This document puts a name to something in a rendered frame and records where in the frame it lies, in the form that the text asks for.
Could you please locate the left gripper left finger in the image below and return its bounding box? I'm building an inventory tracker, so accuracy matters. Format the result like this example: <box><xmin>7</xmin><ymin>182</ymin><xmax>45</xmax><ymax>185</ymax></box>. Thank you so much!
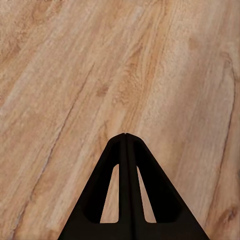
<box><xmin>57</xmin><ymin>133</ymin><xmax>133</xmax><ymax>240</ymax></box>

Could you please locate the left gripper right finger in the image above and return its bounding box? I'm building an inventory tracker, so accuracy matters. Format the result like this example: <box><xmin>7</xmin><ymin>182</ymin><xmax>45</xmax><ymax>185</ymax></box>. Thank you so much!
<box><xmin>125</xmin><ymin>133</ymin><xmax>210</xmax><ymax>240</ymax></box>

